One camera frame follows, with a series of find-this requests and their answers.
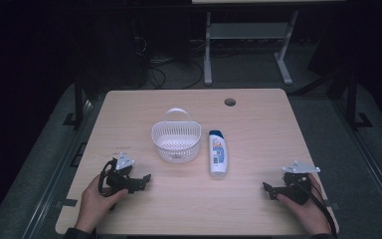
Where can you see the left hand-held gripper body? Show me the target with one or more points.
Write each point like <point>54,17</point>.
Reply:
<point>123,181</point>

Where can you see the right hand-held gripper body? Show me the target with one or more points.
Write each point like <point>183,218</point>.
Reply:
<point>296,186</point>

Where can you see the white plastic basket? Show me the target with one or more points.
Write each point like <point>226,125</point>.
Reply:
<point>176,139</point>

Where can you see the white shampoo bottle blue cap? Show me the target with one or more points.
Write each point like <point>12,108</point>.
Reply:
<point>218,152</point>

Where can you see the person's right hand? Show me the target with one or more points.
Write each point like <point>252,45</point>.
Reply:
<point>306,214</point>

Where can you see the person's left hand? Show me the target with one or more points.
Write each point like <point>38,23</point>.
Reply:
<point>96,205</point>

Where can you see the grey metal stand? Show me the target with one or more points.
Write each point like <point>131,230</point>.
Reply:
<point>248,30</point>

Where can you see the black metal post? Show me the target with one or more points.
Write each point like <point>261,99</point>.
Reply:
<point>78,99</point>
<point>352,99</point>

